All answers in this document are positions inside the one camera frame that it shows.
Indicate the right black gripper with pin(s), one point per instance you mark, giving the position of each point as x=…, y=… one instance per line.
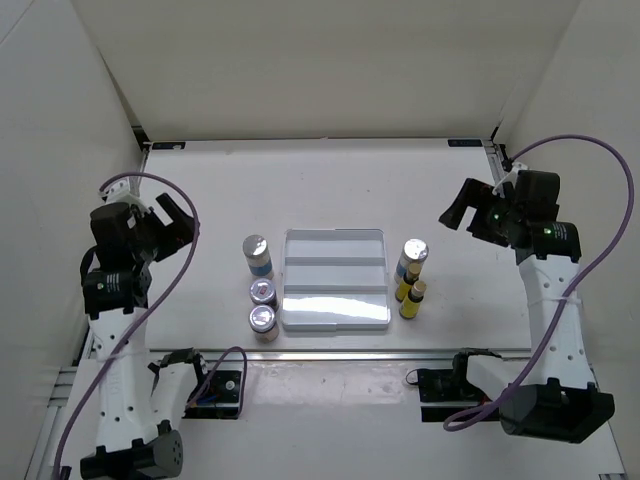
x=474, y=193

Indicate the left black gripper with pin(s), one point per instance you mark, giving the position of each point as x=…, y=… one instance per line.
x=177, y=234

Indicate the blue label bead jar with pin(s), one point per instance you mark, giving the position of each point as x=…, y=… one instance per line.
x=413, y=251
x=256, y=251

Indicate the yellow label bottle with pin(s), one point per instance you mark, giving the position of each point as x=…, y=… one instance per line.
x=410, y=305
x=410, y=277

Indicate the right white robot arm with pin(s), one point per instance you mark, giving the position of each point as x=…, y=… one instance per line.
x=554, y=396

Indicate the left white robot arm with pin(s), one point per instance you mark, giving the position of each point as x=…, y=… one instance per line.
x=141, y=402

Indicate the dark spice jar red label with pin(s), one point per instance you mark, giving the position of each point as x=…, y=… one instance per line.
x=263, y=292

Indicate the tan spice jar red label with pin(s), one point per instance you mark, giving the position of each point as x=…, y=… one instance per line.
x=263, y=322

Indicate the white tiered organizer tray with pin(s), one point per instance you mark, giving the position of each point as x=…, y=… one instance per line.
x=335, y=280

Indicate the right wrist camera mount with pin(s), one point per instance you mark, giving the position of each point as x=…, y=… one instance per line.
x=508, y=180

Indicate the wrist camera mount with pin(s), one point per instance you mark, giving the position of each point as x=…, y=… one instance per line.
x=124, y=191
x=508, y=180

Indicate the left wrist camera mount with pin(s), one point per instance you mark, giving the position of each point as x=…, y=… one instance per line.
x=124, y=191

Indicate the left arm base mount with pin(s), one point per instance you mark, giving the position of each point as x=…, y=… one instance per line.
x=221, y=396

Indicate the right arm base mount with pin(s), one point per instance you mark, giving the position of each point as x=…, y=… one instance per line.
x=444, y=392

